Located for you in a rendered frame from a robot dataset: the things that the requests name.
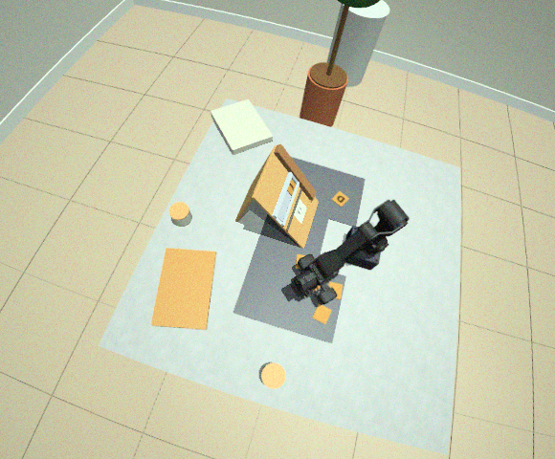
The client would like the orange flat rectangular board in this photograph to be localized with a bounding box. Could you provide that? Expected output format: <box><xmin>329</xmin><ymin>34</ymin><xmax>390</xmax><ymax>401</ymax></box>
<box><xmin>151</xmin><ymin>248</ymin><xmax>216</xmax><ymax>330</ymax></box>

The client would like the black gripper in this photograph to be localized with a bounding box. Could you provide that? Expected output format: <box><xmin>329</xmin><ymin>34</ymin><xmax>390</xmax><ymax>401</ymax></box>
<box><xmin>298</xmin><ymin>254</ymin><xmax>337</xmax><ymax>305</ymax></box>

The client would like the white paper ticket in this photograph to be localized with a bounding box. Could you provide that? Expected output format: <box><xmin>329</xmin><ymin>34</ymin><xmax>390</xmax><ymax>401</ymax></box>
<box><xmin>294</xmin><ymin>199</ymin><xmax>307</xmax><ymax>224</ymax></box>

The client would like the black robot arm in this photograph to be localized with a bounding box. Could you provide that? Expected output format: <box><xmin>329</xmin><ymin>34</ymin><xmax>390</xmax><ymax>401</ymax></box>
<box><xmin>294</xmin><ymin>200</ymin><xmax>410</xmax><ymax>297</ymax></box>

